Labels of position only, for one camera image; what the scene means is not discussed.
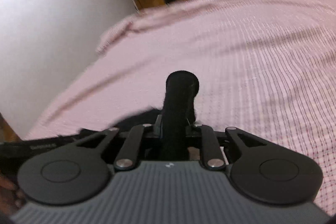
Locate pink checked bed cover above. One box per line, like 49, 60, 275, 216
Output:
27, 0, 335, 214

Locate black cloth garment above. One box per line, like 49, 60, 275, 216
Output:
79, 70, 201, 162

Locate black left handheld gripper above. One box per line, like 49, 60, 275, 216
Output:
1, 133, 89, 183

